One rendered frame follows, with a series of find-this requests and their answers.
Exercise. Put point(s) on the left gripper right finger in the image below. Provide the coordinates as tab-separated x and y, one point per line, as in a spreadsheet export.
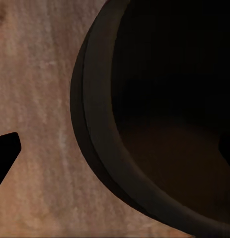
224	146

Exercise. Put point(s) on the cauldron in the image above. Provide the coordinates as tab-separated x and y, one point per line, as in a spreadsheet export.
149	100

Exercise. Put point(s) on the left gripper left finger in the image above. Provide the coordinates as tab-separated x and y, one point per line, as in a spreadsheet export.
10	148

